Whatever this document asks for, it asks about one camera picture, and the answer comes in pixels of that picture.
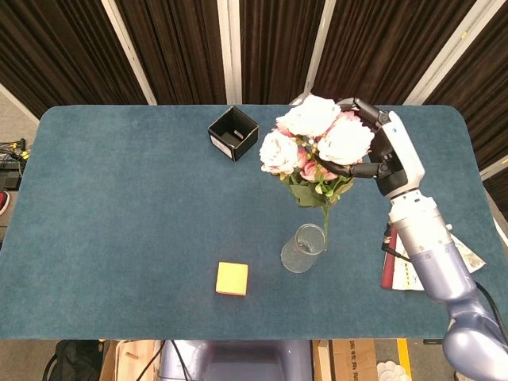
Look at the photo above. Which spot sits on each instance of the light wooden crate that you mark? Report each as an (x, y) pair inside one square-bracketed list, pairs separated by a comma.
[(127, 363)]

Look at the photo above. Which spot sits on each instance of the black bag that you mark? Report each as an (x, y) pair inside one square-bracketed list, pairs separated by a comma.
[(75, 361)]

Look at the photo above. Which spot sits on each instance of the transparent textured glass vase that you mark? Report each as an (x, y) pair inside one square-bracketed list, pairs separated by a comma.
[(295, 260)]

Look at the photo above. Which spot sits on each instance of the yellow and orange cube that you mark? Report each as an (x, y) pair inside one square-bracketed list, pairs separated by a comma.
[(232, 278)]

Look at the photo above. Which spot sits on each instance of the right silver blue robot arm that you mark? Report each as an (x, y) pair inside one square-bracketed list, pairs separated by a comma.
[(428, 246)]

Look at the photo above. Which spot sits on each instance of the blue-grey robot torso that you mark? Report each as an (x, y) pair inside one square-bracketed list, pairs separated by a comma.
[(246, 361)]

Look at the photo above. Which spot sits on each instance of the brown cardboard box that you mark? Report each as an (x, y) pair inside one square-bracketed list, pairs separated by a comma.
[(353, 361)]

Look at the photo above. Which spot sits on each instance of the dark brown curtain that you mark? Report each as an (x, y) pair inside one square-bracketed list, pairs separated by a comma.
[(71, 47)]

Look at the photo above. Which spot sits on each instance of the red and black shoe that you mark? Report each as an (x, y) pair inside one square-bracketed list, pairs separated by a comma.
[(3, 202)]

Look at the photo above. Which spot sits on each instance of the pink artificial flower bouquet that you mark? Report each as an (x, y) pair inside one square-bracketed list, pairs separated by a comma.
[(309, 115)]

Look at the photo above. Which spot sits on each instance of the printed paper leaflet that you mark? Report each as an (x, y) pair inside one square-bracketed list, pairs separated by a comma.
[(470, 258)]

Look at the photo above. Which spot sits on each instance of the open black cardboard box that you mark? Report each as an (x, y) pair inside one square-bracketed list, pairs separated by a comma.
[(242, 143)]

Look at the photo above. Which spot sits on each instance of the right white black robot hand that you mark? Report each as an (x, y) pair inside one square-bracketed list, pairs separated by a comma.
[(405, 158)]

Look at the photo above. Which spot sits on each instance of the blue carpeted table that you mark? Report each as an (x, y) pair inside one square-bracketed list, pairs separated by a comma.
[(139, 218)]

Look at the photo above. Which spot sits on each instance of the white partition post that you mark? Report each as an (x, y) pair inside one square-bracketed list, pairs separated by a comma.
[(131, 55), (231, 51), (319, 51), (444, 55)]

